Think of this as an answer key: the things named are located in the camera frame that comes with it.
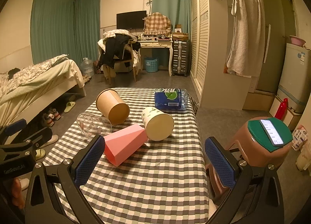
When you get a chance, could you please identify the white floral paper cup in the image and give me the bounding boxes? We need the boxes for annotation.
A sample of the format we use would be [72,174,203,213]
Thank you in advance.
[141,107,175,141]

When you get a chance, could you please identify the clear plastic cup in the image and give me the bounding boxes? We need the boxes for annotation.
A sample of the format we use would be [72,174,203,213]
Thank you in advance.
[76,112,112,139]

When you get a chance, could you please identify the pink hexagonal cup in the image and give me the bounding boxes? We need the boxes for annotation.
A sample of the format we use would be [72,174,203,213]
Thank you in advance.
[104,124,148,167]

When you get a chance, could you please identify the brown kraft paper cup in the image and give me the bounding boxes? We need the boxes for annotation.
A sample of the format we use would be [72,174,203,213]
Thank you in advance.
[95,89,130,125]

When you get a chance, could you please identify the yellow slipper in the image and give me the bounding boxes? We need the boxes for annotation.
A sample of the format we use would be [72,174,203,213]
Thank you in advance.
[36,149,46,161]

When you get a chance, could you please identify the white slipper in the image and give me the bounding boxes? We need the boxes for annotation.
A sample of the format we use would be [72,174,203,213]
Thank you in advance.
[40,135,59,148]

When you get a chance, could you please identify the white sneaker pair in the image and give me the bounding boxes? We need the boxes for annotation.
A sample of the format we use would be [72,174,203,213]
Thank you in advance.
[41,107,61,127]

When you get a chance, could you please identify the bed with floral bedding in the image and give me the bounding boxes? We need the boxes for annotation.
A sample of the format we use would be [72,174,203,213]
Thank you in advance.
[1,54,84,126]

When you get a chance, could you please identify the green slipper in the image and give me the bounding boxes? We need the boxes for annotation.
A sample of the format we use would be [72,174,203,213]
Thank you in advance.
[64,101,75,113]

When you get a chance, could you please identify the smartphone with lit screen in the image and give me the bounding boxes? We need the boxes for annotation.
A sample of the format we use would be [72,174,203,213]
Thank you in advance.
[259,119,284,147]

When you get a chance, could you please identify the green cushion pad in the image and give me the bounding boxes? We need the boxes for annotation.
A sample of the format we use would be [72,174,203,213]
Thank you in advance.
[247,118,293,152]

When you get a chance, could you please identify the red thermos bottle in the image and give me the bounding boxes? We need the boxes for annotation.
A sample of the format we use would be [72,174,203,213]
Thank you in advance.
[274,98,288,120]

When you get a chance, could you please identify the cardboard box on floor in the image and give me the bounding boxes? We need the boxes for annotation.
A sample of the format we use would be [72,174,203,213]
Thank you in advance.
[242,92,275,111]

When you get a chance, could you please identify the large water jug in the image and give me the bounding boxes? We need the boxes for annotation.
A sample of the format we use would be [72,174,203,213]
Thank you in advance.
[81,57,94,77]

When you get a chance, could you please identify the checkered tablecloth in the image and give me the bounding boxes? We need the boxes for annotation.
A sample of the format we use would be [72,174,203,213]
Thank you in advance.
[42,87,211,224]

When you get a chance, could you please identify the white small fridge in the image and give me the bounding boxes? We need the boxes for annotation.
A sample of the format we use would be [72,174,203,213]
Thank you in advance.
[277,43,310,113]

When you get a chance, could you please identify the green curtain left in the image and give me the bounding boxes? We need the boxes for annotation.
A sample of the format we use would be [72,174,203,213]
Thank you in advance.
[30,0,100,64]

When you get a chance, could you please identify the wooden chair with clothes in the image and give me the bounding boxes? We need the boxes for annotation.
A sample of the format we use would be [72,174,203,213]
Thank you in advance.
[96,29,141,83]

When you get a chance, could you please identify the hanging white towel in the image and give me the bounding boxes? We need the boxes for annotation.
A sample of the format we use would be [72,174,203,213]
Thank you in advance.
[226,0,265,77]

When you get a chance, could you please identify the blue laundry basket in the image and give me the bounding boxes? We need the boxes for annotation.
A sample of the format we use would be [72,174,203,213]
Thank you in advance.
[144,57,159,73]

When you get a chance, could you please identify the black suitcase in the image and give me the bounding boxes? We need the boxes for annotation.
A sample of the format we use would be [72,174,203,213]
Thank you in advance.
[172,41,190,77]

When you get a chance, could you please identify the pink basin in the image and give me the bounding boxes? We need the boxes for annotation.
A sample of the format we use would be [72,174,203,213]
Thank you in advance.
[289,35,306,47]

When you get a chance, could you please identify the black monitor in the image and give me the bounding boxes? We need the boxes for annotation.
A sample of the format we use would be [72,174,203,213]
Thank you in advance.
[116,10,147,29]

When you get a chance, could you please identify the white desk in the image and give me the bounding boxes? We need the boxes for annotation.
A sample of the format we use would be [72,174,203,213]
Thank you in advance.
[137,39,174,77]

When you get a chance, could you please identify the plaid cloth cover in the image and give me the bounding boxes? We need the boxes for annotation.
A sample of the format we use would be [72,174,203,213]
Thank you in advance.
[143,12,172,36]

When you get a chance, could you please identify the white louvered wardrobe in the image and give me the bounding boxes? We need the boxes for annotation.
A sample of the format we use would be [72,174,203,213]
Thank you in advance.
[190,0,251,110]

